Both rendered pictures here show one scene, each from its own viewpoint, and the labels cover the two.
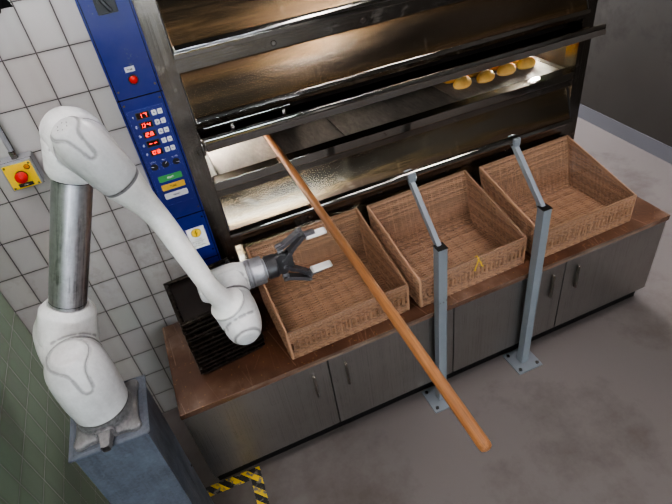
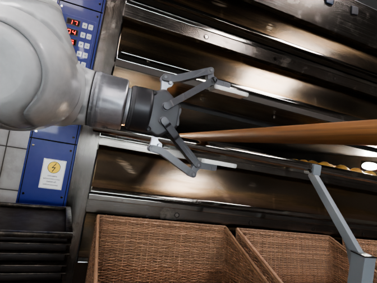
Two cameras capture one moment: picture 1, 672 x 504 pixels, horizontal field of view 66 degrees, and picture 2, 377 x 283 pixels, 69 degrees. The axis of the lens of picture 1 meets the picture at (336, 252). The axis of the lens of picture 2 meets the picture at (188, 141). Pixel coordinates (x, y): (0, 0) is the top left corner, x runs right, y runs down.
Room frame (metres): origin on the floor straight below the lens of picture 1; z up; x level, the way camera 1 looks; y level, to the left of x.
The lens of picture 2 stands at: (0.80, 0.13, 1.12)
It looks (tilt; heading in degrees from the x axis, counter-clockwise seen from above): 3 degrees up; 359
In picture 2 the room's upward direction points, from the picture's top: 10 degrees clockwise
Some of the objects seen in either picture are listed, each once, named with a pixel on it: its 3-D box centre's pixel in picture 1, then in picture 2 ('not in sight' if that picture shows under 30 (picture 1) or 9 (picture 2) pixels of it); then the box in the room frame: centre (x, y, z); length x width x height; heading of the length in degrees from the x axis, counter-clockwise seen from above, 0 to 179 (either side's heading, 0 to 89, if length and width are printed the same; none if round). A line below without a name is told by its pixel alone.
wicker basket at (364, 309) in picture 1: (326, 278); (178, 282); (1.71, 0.06, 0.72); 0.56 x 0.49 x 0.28; 108
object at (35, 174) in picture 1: (22, 171); not in sight; (1.66, 1.01, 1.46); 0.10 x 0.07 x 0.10; 107
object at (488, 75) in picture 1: (465, 57); (316, 167); (2.72, -0.85, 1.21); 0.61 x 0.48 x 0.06; 17
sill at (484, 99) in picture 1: (406, 124); (286, 166); (2.16, -0.41, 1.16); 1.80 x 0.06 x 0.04; 107
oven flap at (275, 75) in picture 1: (405, 38); (300, 91); (2.13, -0.42, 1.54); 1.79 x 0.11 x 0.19; 107
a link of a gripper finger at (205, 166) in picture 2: not in sight; (201, 170); (1.30, 0.08, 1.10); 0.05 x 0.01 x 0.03; 106
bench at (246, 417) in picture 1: (424, 311); not in sight; (1.83, -0.39, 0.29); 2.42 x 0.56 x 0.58; 107
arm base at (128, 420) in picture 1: (104, 414); not in sight; (0.93, 0.72, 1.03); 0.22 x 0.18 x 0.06; 14
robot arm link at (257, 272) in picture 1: (256, 271); (110, 103); (1.26, 0.25, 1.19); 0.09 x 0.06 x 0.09; 16
